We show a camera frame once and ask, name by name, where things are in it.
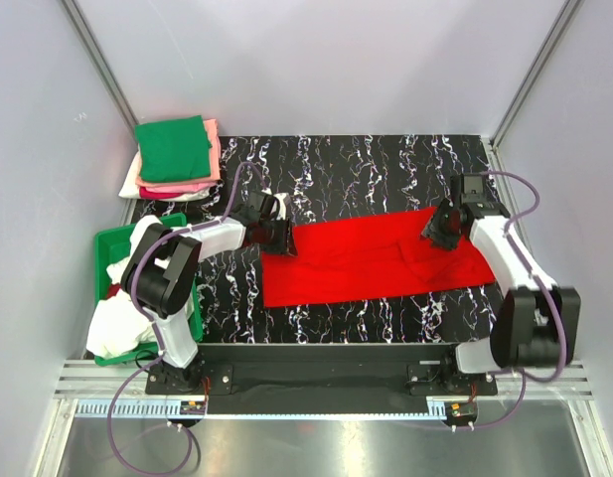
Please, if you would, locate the folded magenta t-shirt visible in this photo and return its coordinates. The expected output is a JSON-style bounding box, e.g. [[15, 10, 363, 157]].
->
[[138, 186, 208, 202]]

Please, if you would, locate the folded salmon pink t-shirt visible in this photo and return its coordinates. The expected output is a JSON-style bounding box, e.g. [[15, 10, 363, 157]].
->
[[135, 117, 222, 189]]

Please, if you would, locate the red t-shirt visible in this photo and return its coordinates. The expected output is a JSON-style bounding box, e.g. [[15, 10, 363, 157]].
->
[[261, 207, 495, 308]]

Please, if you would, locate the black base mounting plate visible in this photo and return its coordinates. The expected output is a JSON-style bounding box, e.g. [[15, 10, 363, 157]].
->
[[145, 344, 498, 418]]

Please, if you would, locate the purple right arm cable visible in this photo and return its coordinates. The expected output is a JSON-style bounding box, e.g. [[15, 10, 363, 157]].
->
[[449, 171, 568, 431]]

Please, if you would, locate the folded green t-shirt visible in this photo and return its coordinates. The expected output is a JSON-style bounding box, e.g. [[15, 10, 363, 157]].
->
[[133, 114, 213, 183]]

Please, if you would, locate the dark red garment in bin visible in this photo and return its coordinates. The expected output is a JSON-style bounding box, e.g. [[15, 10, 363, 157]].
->
[[105, 283, 121, 300]]

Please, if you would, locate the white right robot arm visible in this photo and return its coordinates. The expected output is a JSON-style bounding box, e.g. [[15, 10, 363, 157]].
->
[[421, 172, 581, 395]]

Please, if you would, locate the folded white t-shirt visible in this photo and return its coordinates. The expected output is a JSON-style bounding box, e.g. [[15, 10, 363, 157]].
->
[[118, 152, 221, 199]]

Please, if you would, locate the green plastic bin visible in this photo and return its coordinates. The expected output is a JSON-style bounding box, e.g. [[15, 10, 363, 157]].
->
[[92, 213, 206, 368]]

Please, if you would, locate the aluminium frame rail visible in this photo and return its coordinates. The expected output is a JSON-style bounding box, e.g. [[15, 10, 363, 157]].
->
[[52, 360, 595, 421]]

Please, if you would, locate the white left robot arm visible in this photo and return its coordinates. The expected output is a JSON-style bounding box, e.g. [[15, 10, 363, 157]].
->
[[121, 191, 297, 394]]

